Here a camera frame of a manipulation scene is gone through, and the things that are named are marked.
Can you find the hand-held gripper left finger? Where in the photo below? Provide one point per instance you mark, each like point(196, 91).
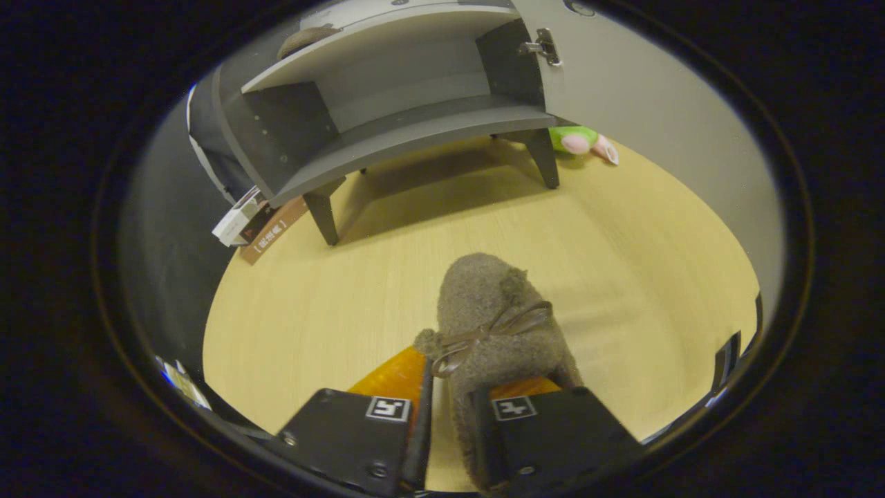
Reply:
point(422, 429)

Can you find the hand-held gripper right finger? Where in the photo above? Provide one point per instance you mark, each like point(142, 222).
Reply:
point(553, 436)

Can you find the brown fuzzy shoe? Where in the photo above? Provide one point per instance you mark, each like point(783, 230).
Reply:
point(304, 40)
point(484, 297)

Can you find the dark grey shoe cabinet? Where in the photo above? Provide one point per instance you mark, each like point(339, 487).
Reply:
point(415, 128)

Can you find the metal door hinge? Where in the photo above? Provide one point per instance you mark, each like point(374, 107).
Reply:
point(546, 48)

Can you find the brown book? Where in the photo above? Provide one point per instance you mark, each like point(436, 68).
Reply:
point(276, 228)

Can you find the green and pink plush toy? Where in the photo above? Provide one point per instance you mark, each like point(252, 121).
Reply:
point(574, 138)

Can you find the black backdrop cloth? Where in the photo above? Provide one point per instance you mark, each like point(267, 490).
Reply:
point(159, 242)

